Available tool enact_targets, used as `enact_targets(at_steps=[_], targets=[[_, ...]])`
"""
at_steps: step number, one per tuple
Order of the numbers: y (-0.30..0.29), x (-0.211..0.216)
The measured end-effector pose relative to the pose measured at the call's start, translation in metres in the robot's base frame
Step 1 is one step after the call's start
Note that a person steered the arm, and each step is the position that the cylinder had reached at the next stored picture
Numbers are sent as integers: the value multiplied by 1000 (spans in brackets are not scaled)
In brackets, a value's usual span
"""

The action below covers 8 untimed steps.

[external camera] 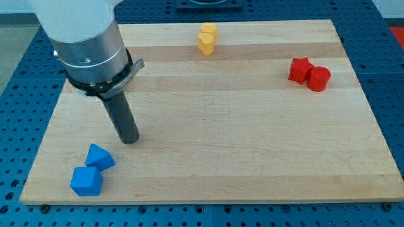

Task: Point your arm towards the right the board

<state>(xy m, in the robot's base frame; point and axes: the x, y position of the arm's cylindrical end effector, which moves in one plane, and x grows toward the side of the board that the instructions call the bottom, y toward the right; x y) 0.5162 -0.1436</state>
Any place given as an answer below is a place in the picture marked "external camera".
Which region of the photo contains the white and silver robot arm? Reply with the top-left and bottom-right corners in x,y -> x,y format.
29,0 -> 145,100

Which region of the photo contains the wooden board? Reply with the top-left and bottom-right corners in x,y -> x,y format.
20,20 -> 403,205

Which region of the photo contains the yellow heart block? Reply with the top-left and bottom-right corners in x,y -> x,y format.
198,33 -> 214,55

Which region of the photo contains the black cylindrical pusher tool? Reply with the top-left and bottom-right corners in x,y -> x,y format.
102,91 -> 140,144

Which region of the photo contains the yellow hexagon block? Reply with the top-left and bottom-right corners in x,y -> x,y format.
201,22 -> 218,42

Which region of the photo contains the red star block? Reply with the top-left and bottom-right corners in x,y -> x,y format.
288,57 -> 314,84

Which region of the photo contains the blue triangular block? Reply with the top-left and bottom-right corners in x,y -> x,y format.
85,144 -> 116,172

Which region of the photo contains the red cylinder block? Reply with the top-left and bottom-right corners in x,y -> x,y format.
307,66 -> 331,92

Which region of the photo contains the blue cube block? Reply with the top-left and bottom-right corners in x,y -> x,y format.
70,166 -> 103,196

